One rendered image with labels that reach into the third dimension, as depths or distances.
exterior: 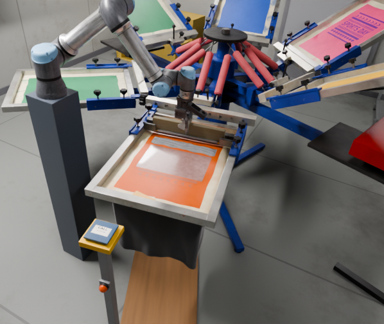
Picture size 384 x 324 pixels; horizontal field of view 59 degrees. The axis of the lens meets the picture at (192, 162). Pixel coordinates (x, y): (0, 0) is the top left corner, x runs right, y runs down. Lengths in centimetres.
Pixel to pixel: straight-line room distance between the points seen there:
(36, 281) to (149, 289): 73
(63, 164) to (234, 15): 213
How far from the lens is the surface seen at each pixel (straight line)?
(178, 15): 324
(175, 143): 186
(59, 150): 192
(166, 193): 154
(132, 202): 146
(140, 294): 232
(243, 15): 338
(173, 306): 227
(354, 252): 292
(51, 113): 181
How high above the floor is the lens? 199
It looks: 36 degrees down
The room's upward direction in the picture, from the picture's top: 5 degrees clockwise
